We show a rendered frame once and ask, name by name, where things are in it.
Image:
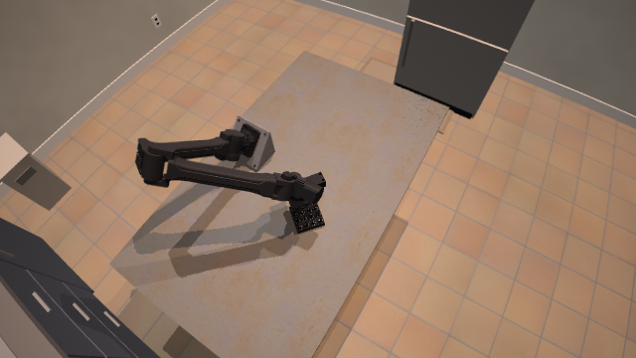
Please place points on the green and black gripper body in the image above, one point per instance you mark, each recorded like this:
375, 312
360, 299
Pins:
295, 203

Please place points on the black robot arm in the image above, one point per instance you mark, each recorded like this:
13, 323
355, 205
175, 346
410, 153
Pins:
228, 146

